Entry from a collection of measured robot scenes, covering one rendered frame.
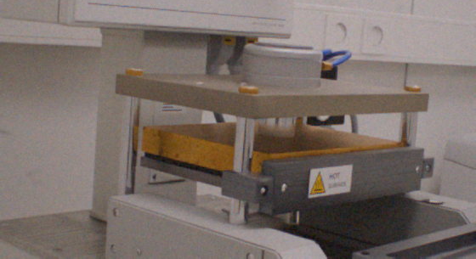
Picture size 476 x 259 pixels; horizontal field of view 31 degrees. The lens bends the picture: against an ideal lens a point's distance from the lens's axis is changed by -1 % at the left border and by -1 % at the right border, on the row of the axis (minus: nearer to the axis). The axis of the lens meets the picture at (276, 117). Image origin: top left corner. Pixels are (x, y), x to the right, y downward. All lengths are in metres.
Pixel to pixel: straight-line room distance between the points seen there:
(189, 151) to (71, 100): 0.60
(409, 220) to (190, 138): 0.25
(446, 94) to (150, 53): 1.13
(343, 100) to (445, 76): 1.18
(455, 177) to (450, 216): 1.00
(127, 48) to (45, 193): 0.48
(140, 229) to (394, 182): 0.26
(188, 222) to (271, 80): 0.17
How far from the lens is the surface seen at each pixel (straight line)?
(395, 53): 1.75
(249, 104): 0.69
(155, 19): 0.90
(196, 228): 0.71
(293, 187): 0.73
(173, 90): 0.76
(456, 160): 1.87
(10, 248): 0.93
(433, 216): 0.89
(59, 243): 0.90
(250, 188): 0.70
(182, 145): 0.80
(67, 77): 1.37
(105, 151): 0.98
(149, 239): 0.76
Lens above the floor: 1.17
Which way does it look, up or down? 6 degrees down
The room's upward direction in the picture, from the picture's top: 5 degrees clockwise
